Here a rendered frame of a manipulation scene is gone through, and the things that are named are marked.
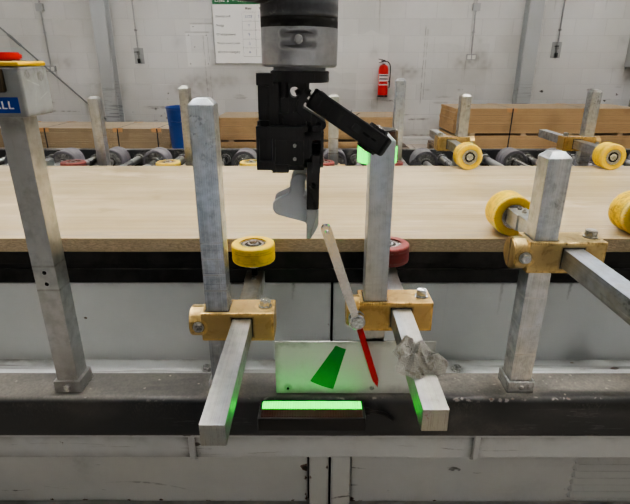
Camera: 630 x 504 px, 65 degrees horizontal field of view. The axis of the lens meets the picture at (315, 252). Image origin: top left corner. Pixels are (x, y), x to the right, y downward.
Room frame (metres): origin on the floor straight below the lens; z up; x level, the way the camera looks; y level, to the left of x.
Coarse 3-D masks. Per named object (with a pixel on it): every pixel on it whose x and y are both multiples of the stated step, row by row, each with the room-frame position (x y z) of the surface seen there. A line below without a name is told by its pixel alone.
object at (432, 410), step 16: (400, 288) 0.75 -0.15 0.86; (400, 320) 0.64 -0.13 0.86; (400, 336) 0.60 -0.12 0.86; (416, 336) 0.60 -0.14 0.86; (416, 384) 0.49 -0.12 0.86; (432, 384) 0.49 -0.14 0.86; (416, 400) 0.48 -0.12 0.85; (432, 400) 0.46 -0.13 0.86; (432, 416) 0.44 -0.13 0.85; (448, 416) 0.44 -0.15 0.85
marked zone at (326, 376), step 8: (336, 352) 0.68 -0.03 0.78; (344, 352) 0.68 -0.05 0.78; (328, 360) 0.68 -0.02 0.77; (336, 360) 0.68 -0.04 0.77; (320, 368) 0.68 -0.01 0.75; (328, 368) 0.68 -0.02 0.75; (336, 368) 0.68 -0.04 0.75; (320, 376) 0.68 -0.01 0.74; (328, 376) 0.68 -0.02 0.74; (336, 376) 0.68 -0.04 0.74; (320, 384) 0.68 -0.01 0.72; (328, 384) 0.68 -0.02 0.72
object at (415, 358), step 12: (408, 336) 0.57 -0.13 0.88; (396, 348) 0.55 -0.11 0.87; (408, 348) 0.56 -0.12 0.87; (420, 348) 0.54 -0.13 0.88; (408, 360) 0.52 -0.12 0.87; (420, 360) 0.53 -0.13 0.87; (432, 360) 0.53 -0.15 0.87; (444, 360) 0.53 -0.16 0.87; (408, 372) 0.51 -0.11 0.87; (420, 372) 0.51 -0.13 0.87; (432, 372) 0.51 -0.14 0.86; (444, 372) 0.51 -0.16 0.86
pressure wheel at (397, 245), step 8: (392, 240) 0.87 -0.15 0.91; (400, 240) 0.87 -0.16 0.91; (392, 248) 0.82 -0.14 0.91; (400, 248) 0.82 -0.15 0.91; (408, 248) 0.84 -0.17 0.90; (392, 256) 0.82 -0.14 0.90; (400, 256) 0.82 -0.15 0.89; (408, 256) 0.84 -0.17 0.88; (392, 264) 0.82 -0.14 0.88; (400, 264) 0.82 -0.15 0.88
